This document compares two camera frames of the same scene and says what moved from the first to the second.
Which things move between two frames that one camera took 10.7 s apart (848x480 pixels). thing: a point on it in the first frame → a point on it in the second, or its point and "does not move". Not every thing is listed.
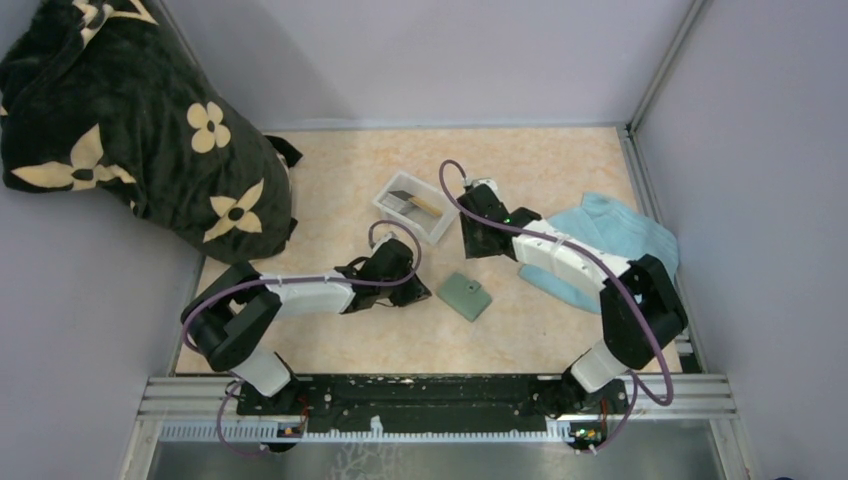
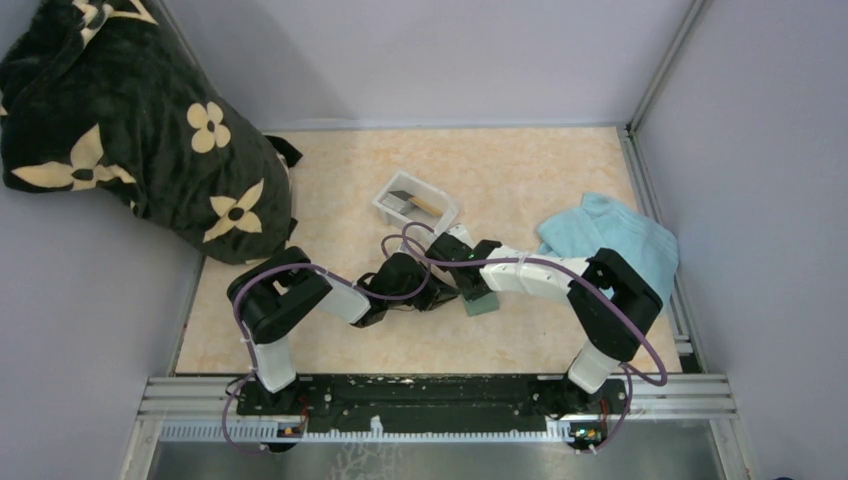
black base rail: [434, 403] does not move
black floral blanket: [107, 97] does not move
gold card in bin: [425, 204] does not move
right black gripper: [472, 249] → [479, 292]
